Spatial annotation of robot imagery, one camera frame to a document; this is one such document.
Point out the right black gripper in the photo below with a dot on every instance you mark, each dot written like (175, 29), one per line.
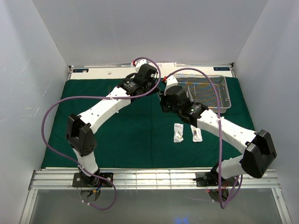
(163, 98)

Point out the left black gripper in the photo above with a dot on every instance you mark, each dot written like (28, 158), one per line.
(154, 81)

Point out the metal mesh instrument tray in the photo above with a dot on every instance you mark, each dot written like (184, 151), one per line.
(212, 91)

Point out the plastic packet printed label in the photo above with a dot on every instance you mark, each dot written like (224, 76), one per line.
(178, 133)

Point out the plastic packet black yellow part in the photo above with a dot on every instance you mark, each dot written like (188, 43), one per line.
(196, 134)

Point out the green surgical cloth wrap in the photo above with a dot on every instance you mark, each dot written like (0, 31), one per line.
(139, 136)

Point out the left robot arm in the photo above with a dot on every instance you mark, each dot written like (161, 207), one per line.
(81, 128)

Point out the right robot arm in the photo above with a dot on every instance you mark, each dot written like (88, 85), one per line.
(257, 149)

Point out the white paper sheet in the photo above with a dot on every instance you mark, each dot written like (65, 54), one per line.
(167, 64)

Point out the right blue label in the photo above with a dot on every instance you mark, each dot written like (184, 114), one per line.
(221, 68)

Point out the blue label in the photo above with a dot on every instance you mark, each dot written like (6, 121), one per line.
(80, 70)
(221, 68)

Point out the left blue label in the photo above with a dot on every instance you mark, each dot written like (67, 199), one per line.
(80, 70)

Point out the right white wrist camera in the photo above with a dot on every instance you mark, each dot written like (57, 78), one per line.
(169, 82)

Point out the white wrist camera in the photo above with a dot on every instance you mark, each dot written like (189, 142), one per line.
(137, 64)
(169, 82)

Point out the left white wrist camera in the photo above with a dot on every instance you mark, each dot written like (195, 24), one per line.
(137, 64)

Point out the aluminium front rail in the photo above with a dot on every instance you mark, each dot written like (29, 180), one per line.
(135, 179)

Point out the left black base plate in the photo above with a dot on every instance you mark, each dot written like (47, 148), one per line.
(80, 180)

